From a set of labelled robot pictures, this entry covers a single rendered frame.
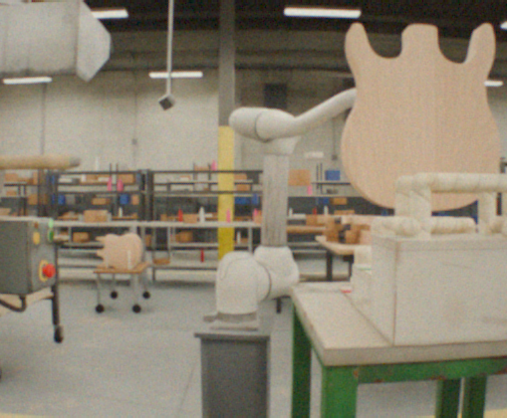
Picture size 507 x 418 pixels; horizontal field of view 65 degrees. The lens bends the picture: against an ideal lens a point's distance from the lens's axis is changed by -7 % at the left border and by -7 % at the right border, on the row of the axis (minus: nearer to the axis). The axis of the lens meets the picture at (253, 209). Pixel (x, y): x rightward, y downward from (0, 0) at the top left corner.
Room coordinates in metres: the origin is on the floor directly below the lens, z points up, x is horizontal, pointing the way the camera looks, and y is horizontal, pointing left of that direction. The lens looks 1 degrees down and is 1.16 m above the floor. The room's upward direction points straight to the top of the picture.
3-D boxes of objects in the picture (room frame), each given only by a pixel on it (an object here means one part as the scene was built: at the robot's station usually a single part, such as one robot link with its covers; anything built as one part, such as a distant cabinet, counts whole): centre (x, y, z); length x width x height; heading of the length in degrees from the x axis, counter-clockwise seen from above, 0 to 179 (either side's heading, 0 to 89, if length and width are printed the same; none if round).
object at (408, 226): (0.72, -0.27, 1.12); 0.11 x 0.03 x 0.03; 1
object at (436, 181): (0.68, -0.36, 1.20); 0.20 x 0.03 x 0.03; 90
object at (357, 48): (0.88, -0.24, 1.50); 0.07 x 0.04 x 0.09; 90
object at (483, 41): (0.88, -0.50, 1.51); 0.07 x 0.04 x 0.10; 90
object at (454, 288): (0.73, -0.36, 1.02); 0.27 x 0.15 x 0.17; 91
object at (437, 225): (0.84, -0.36, 1.12); 0.20 x 0.03 x 0.03; 90
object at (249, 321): (1.62, 0.08, 0.73); 0.22 x 0.18 x 0.06; 83
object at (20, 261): (1.10, 0.70, 0.99); 0.24 x 0.21 x 0.26; 91
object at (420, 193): (0.68, -0.28, 1.15); 0.03 x 0.03 x 0.09
